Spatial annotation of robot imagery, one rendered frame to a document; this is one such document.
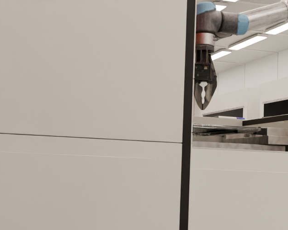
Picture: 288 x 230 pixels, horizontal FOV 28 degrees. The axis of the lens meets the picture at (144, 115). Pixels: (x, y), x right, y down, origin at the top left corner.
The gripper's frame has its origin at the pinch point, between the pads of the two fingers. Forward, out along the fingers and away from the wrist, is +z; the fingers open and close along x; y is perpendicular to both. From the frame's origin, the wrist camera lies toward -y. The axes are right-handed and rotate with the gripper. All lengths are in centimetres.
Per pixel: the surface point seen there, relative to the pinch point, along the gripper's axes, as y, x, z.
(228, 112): -714, -85, -71
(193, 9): 60, 7, -17
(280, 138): -3.8, 25.8, 10.1
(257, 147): -3.2, 18.2, 13.2
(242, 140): -17.0, 12.0, 10.3
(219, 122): -32.4, 0.9, 2.7
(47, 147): 77, -20, 18
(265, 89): -615, -22, -93
